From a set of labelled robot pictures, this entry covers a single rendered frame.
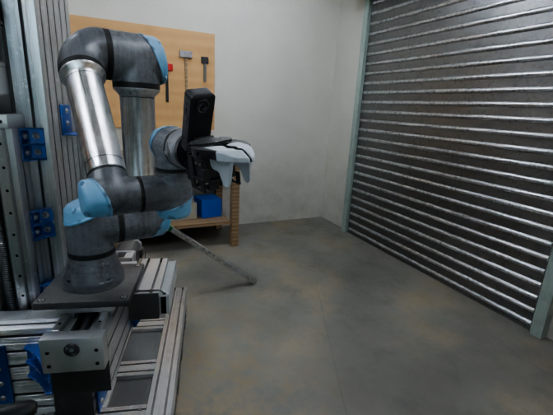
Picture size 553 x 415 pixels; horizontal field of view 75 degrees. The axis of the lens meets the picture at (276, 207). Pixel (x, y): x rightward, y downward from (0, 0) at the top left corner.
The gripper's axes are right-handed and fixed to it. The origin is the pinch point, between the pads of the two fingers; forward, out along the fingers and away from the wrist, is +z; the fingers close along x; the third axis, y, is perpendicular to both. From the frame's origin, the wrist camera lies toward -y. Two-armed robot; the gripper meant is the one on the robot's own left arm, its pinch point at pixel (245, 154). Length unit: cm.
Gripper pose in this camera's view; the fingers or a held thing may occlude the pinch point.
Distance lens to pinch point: 53.5
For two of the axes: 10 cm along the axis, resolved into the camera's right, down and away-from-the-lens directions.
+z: 5.9, 2.5, -7.7
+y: 0.6, 9.4, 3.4
